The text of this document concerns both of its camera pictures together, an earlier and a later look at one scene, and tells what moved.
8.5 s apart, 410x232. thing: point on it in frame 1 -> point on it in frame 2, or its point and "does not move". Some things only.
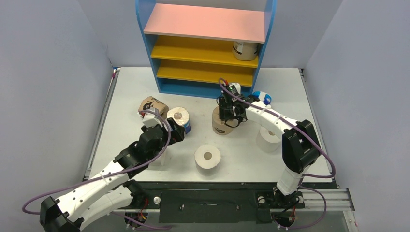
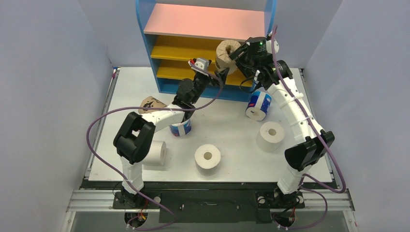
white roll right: (267, 139) does not move
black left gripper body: (175, 136) -> (201, 83)
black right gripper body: (226, 109) -> (240, 52)
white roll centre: (207, 158) does not move
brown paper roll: (219, 126) -> (224, 49)
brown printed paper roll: (148, 102) does not move
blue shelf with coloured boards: (190, 42) does not move
